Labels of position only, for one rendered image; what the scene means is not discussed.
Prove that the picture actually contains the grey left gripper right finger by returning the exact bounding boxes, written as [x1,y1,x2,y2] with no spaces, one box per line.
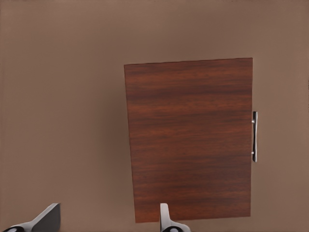
[160,203,191,232]

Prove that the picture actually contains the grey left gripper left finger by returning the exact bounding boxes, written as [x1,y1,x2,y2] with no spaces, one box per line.
[1,203,61,232]

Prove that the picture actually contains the dark wooden cabinet box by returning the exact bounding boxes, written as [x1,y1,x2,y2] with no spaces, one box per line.
[124,57,253,223]

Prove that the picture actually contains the silver cabinet handle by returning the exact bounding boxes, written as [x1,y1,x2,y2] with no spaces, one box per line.
[251,111,258,163]

